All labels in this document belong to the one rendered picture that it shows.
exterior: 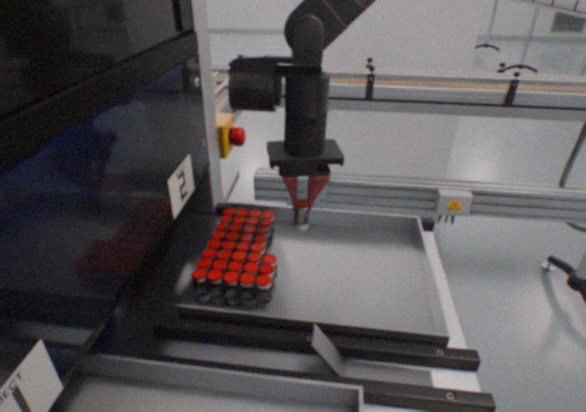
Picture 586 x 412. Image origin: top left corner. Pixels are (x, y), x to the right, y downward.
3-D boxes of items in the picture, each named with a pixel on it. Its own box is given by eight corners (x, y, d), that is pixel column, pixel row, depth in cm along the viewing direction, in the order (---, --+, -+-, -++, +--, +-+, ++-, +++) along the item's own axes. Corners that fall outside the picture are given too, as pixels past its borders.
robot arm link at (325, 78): (330, 72, 47) (330, 61, 52) (273, 70, 48) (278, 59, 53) (326, 127, 51) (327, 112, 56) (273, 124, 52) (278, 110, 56)
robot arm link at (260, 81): (324, 15, 44) (325, 17, 52) (222, 11, 45) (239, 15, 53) (317, 122, 48) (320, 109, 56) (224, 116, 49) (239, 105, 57)
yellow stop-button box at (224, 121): (191, 157, 80) (187, 124, 76) (202, 143, 86) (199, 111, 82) (228, 159, 79) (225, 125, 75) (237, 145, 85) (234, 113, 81)
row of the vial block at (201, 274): (192, 301, 56) (189, 277, 54) (226, 228, 72) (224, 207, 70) (208, 303, 56) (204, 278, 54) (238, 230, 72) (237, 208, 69)
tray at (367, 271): (179, 324, 53) (176, 306, 51) (230, 217, 75) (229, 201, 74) (444, 355, 49) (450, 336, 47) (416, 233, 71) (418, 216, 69)
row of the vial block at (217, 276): (208, 303, 56) (204, 278, 54) (239, 230, 72) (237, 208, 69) (223, 305, 56) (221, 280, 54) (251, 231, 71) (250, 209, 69)
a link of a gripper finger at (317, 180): (275, 198, 63) (275, 144, 59) (319, 196, 64) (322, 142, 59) (278, 222, 58) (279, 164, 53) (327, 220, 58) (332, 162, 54)
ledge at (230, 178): (161, 200, 84) (159, 193, 83) (182, 172, 95) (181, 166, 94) (225, 205, 83) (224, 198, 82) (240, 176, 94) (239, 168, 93)
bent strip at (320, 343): (309, 378, 46) (311, 345, 43) (311, 357, 49) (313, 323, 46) (434, 395, 44) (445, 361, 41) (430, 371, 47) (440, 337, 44)
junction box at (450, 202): (436, 214, 153) (440, 194, 148) (433, 208, 157) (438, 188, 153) (468, 217, 151) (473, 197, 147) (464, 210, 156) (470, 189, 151)
